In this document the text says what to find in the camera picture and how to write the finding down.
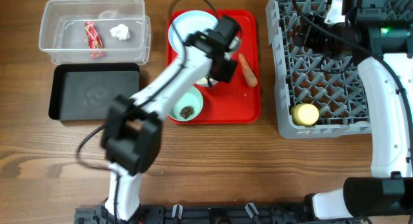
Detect white round plate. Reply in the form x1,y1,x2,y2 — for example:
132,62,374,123
168,10,218,54

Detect red snack wrapper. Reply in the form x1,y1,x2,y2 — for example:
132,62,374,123
85,21,105,59

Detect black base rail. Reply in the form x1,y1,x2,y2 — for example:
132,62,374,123
73,202,361,224

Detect green bowl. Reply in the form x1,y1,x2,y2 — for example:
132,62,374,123
168,86,204,122

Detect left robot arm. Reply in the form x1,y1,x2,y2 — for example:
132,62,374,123
101,15,241,223

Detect blue bowl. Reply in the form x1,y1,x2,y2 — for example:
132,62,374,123
196,77,218,88

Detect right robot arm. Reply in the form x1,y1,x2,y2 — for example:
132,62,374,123
294,0,412,219

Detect white tissue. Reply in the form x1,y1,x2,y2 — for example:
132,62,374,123
110,24,130,41

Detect clear plastic bin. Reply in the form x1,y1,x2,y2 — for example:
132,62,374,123
38,0,151,65

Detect orange carrot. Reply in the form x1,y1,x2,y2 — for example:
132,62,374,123
237,54,258,87

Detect yellow plastic cup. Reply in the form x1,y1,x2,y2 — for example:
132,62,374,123
291,103,319,127

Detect red serving tray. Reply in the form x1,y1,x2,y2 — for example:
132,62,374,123
168,10,261,125

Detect black plastic tray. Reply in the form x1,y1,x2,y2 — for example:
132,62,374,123
48,63,140,121

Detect grey dishwasher rack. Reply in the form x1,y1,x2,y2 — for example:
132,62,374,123
265,0,413,140

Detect dark brown food scrap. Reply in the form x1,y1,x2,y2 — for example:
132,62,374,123
179,106,195,119

